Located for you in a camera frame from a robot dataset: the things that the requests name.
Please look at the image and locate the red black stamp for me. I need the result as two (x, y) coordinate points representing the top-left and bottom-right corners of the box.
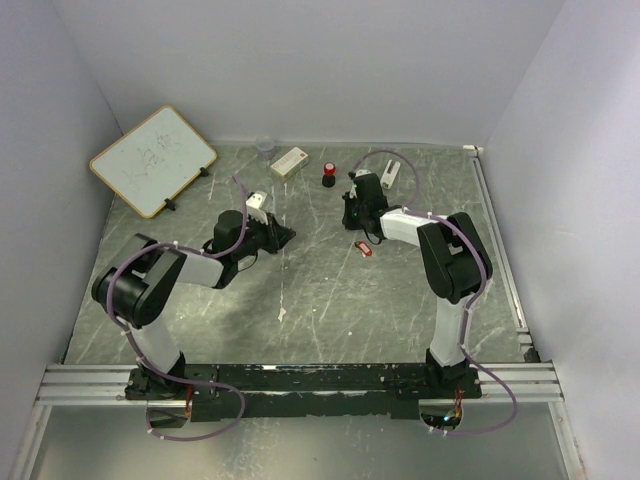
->
(322, 162), (336, 188)

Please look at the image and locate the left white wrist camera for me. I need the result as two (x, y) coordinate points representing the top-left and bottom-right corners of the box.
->
(245, 190), (273, 225)

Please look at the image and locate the aluminium table edge rail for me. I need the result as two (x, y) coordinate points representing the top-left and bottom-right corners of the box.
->
(469, 149), (586, 480)

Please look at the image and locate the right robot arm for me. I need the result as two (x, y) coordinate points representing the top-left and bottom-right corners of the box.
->
(342, 170), (493, 398)

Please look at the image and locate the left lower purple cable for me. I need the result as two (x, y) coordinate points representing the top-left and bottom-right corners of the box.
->
(147, 377), (246, 442)

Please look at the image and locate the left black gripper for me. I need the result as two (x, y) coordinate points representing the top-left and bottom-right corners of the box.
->
(233, 209), (297, 261)

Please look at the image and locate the clear plastic cup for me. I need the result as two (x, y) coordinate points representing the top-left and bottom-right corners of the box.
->
(255, 136), (275, 161)

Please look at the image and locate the white plastic clip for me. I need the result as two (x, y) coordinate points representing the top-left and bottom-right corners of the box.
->
(380, 160), (401, 190)

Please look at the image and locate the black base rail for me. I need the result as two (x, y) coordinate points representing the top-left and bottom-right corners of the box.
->
(125, 363), (482, 422)

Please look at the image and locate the small whiteboard wooden frame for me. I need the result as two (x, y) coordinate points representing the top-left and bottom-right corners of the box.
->
(89, 105), (217, 219)

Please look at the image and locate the white cardboard box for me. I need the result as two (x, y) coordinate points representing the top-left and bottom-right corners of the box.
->
(270, 147), (309, 181)

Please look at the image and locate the red tagged key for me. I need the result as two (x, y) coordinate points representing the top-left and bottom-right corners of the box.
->
(354, 241), (373, 257)

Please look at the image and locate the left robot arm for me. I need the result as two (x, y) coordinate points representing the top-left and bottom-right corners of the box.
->
(91, 210), (296, 399)

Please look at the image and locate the white corner bracket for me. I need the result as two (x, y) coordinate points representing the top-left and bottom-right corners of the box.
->
(463, 144), (484, 155)

